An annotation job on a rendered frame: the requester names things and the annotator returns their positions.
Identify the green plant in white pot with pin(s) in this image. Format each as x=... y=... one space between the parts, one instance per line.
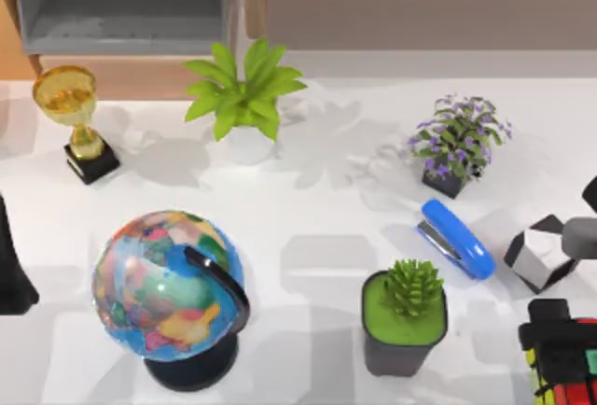
x=245 y=92

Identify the purple flower plant, black pot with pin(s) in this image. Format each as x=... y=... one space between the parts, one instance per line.
x=454 y=143

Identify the blue stapler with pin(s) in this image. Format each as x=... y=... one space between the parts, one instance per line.
x=459 y=239

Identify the colourful globe on black stand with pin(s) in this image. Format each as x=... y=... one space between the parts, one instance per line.
x=163 y=288

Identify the green succulent in grey pot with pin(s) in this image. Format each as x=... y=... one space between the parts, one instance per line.
x=403 y=325

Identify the open wooden shelf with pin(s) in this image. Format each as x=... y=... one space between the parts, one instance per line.
x=420 y=18

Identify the wooden cupboard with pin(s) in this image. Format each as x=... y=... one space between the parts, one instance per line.
x=116 y=76

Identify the black and white cube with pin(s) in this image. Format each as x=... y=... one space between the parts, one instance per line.
x=531 y=255

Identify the grey cabinet with dark inside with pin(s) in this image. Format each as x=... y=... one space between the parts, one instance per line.
x=121 y=8

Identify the gold trophy with black base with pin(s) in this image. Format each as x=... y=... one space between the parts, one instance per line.
x=65 y=94

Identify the dark grey rounded box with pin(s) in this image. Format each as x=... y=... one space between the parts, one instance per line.
x=580 y=237

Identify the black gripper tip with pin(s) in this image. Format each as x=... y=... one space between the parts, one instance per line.
x=10 y=274

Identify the multicoloured puzzle cube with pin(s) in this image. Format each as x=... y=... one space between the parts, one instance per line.
x=559 y=353

